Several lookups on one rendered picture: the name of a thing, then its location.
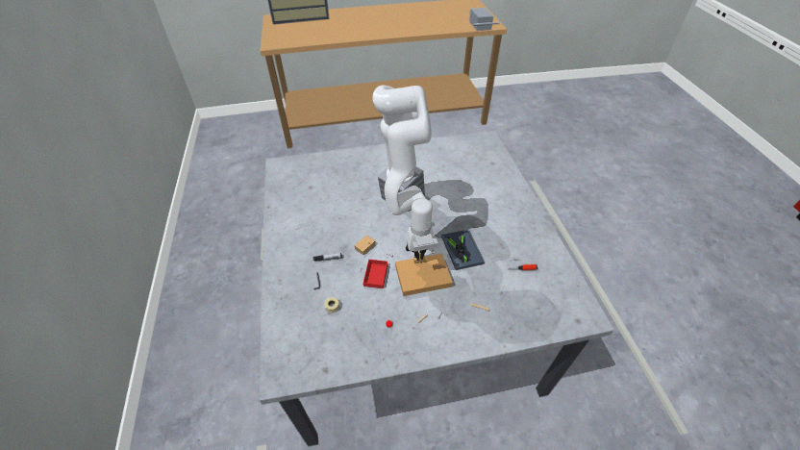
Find red rectangular tray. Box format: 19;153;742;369
363;259;388;288

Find white marker pen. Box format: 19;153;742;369
313;253;342;261

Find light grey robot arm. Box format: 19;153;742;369
373;86;438;252

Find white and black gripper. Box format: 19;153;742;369
406;227;434;260

